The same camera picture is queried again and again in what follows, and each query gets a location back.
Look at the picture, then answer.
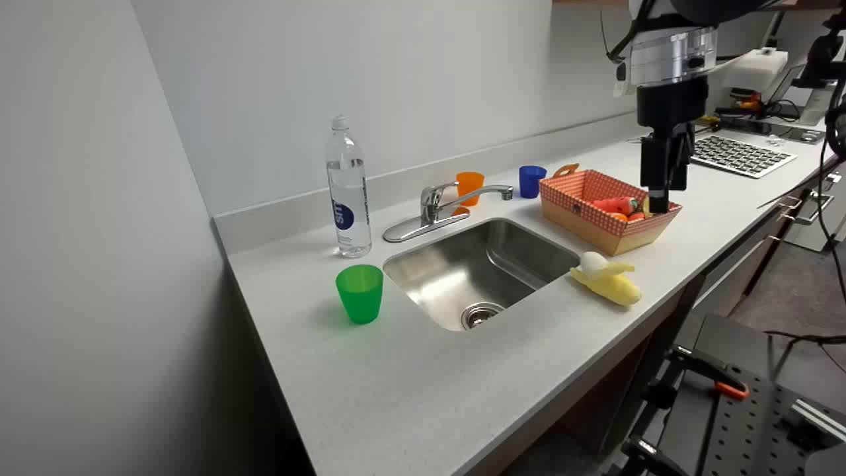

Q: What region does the orange handled black clamp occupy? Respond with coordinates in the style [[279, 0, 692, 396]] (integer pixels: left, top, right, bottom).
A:
[[665, 343, 753, 405]]

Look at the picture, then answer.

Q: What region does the stainless steel sink basin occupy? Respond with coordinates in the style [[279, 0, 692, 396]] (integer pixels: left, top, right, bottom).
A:
[[382, 216, 582, 337]]

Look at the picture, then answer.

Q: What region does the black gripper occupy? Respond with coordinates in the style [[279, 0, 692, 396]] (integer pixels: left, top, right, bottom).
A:
[[635, 83, 709, 216]]

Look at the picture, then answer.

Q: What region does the green plastic cup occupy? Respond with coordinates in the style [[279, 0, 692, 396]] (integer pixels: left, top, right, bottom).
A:
[[332, 261, 385, 325]]

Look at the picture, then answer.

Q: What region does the orange checkered basket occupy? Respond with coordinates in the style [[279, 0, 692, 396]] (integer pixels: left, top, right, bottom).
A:
[[536, 162, 684, 259]]

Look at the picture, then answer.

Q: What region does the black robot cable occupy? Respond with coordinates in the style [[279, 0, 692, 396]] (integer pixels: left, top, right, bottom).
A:
[[606, 0, 661, 66]]

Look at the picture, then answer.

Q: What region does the blue plastic cup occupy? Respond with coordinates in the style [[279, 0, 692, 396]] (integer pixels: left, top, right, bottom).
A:
[[516, 163, 549, 200]]

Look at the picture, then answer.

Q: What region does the orange carrot plush toy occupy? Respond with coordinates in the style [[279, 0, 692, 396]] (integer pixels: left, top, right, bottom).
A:
[[589, 194, 651, 224]]

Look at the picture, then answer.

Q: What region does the chrome sink faucet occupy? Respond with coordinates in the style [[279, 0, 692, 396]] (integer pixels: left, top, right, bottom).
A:
[[380, 181, 519, 247]]

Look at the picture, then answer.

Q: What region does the white box device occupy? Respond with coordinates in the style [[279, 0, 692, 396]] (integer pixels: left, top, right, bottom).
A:
[[712, 46, 792, 116]]

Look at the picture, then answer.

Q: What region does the orange plastic cup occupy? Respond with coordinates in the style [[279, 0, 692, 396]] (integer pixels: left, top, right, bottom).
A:
[[451, 169, 487, 212]]

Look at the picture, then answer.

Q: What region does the clear plastic water bottle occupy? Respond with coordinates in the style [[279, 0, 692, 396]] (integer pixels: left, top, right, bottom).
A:
[[323, 115, 374, 261]]

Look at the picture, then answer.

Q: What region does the perforated metal board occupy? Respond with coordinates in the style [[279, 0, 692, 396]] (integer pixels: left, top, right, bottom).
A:
[[676, 314, 846, 476]]

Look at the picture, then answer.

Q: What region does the white computer keyboard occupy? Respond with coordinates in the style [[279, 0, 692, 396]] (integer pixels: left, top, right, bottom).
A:
[[690, 130, 795, 183]]

